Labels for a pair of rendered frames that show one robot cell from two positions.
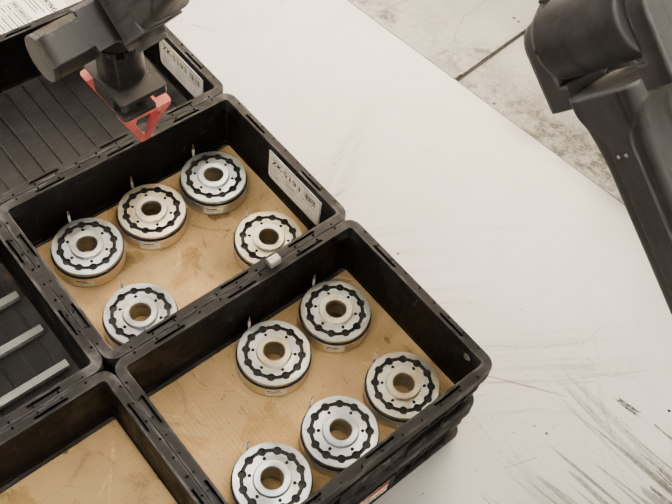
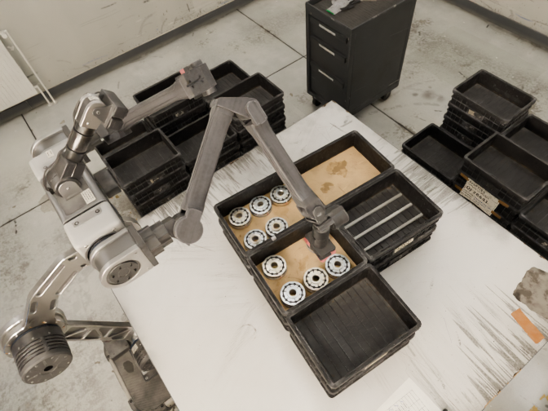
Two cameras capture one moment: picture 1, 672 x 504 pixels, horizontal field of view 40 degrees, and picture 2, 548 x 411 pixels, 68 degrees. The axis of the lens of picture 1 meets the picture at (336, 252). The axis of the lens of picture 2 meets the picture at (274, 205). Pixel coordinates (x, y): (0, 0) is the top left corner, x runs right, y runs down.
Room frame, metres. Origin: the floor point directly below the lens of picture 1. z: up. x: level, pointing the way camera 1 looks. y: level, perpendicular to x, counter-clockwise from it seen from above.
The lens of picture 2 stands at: (1.45, 0.42, 2.40)
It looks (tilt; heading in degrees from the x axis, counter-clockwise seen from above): 56 degrees down; 202
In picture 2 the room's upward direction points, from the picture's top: 8 degrees counter-clockwise
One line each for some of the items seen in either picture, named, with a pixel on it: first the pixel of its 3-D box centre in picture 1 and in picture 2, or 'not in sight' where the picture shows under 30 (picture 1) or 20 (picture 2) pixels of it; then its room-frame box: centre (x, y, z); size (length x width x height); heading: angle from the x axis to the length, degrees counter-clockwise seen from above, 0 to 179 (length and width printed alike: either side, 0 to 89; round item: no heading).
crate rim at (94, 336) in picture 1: (175, 216); (306, 259); (0.74, 0.23, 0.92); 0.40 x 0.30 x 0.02; 137
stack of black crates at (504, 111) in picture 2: not in sight; (481, 120); (-0.79, 1.07, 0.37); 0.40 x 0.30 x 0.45; 53
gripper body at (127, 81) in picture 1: (120, 59); (320, 238); (0.78, 0.29, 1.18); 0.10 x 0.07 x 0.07; 47
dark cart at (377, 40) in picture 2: not in sight; (355, 55); (-1.23, 0.16, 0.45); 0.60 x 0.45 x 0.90; 143
